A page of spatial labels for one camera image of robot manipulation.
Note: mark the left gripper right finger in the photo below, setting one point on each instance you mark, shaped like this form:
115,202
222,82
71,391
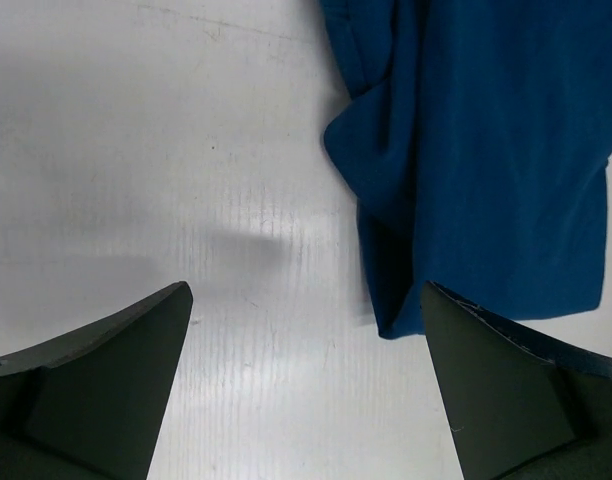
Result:
520,404

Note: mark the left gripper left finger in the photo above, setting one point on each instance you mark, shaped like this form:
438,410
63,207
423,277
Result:
89,404

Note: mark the blue mickey t shirt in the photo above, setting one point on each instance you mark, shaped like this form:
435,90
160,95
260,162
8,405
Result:
476,141

